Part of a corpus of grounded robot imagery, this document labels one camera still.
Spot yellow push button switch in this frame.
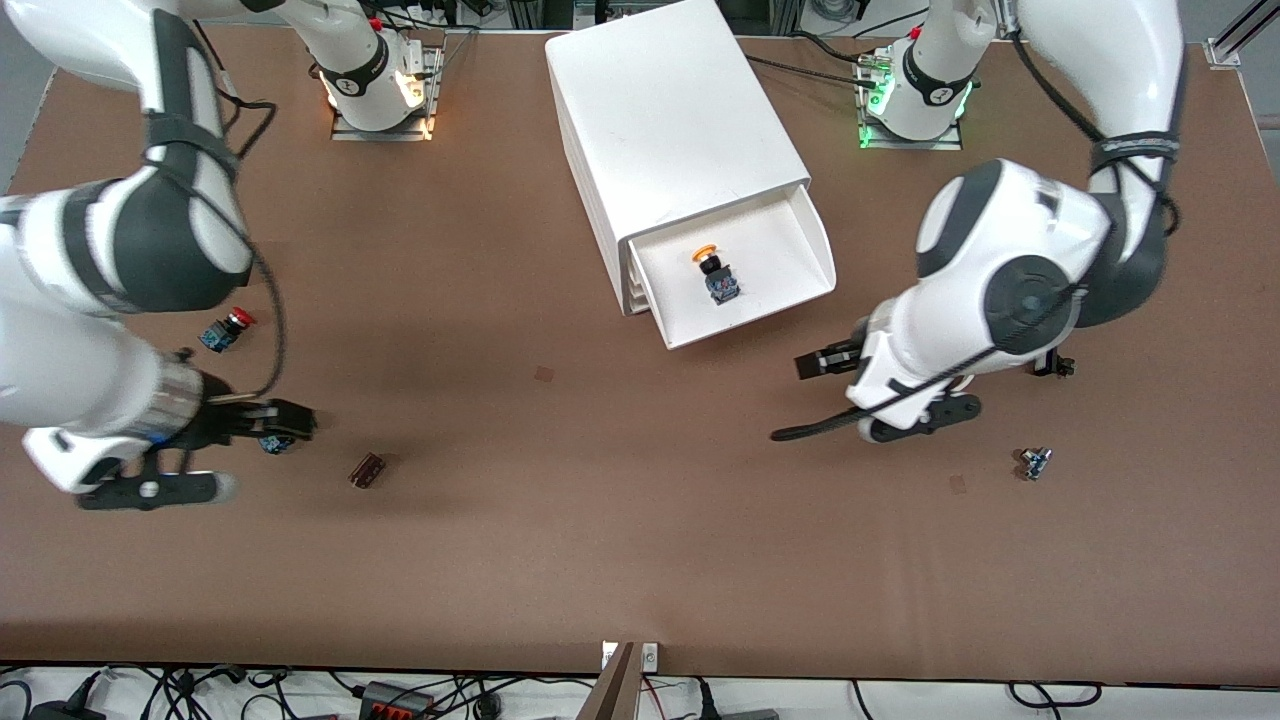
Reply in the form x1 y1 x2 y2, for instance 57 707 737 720
692 245 743 306

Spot white drawer cabinet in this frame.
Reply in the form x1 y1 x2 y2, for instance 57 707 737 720
545 0 813 319

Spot black power strip red switches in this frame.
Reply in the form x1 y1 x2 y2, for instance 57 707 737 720
355 682 436 720

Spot red push button switch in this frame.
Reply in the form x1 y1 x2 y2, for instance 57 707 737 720
198 308 257 354

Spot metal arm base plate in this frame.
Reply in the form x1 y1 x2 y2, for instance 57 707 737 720
856 45 967 152
330 30 446 142

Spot black table cable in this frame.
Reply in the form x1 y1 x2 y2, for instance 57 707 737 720
745 53 871 89
788 33 866 65

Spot wooden post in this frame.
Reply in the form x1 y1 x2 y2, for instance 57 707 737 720
578 642 637 720

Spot aluminium frame profile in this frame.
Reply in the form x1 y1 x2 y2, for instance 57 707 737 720
1205 0 1280 69

